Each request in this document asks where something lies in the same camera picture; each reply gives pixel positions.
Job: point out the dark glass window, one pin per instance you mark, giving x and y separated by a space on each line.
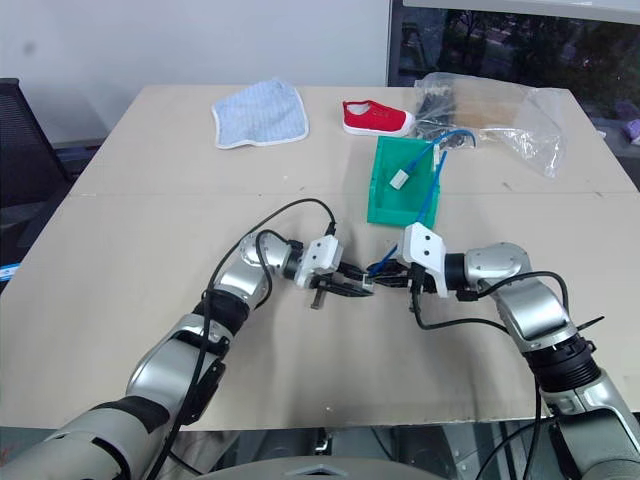
525 45

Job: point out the light blue striped cloth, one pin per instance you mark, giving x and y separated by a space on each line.
262 115

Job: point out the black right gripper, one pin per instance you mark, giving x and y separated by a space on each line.
417 282

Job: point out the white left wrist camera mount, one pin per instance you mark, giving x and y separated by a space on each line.
322 255

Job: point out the purple object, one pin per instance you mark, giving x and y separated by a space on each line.
631 125

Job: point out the black mesh chair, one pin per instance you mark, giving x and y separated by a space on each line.
22 145

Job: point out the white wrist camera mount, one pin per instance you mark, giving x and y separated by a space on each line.
422 245
322 255

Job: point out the black zip tie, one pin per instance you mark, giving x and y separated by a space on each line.
590 323

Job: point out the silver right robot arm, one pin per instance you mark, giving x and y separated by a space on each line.
535 305

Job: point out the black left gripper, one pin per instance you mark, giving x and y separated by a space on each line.
334 286

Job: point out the green plastic bin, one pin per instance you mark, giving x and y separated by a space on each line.
395 207

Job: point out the clear plastic bag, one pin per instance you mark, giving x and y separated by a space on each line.
535 125

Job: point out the black parts in bag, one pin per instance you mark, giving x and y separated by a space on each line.
435 107

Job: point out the white coupler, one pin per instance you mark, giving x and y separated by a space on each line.
400 179
367 282

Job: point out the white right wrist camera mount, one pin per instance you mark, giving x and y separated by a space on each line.
422 245

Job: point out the wooden pieces in bag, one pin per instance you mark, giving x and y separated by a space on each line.
487 107

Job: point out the red slip-on shoe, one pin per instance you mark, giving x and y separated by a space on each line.
380 120

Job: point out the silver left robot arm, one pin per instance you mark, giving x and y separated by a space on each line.
165 365

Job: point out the grey rounded housing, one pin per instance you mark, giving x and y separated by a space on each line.
320 469

